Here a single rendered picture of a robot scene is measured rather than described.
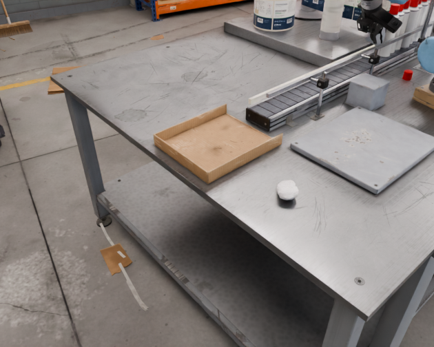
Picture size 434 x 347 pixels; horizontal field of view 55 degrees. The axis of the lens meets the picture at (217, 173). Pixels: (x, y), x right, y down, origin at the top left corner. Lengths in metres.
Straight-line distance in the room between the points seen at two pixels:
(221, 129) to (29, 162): 1.78
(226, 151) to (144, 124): 0.32
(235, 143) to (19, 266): 1.32
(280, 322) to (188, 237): 0.55
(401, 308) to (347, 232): 0.35
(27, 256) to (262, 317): 1.22
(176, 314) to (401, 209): 1.08
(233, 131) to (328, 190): 0.39
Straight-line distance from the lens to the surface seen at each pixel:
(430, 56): 1.50
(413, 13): 1.99
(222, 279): 1.68
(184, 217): 1.93
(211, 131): 1.35
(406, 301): 1.28
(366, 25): 1.78
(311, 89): 1.55
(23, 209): 2.53
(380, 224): 1.09
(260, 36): 2.07
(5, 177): 2.83
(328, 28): 2.01
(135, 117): 1.47
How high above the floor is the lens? 1.54
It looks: 37 degrees down
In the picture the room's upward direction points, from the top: straight up
